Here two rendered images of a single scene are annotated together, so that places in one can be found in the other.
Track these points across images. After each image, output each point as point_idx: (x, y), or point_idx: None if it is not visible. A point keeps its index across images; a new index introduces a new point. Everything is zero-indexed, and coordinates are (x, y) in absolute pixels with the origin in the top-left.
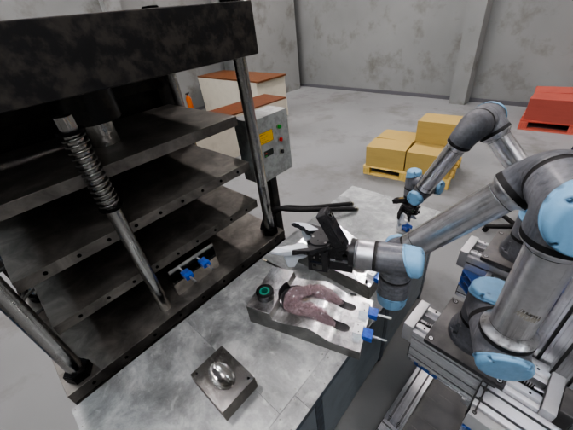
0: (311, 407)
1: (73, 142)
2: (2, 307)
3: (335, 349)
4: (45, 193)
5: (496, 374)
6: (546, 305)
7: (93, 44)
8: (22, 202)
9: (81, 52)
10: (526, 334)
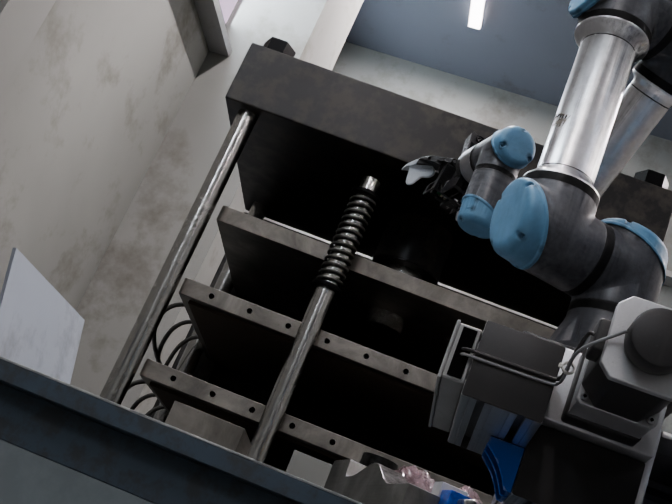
0: (259, 462)
1: (358, 199)
2: (163, 271)
3: (382, 503)
4: (293, 237)
5: (500, 232)
6: (571, 95)
7: (445, 135)
8: (271, 229)
9: (430, 134)
10: (551, 150)
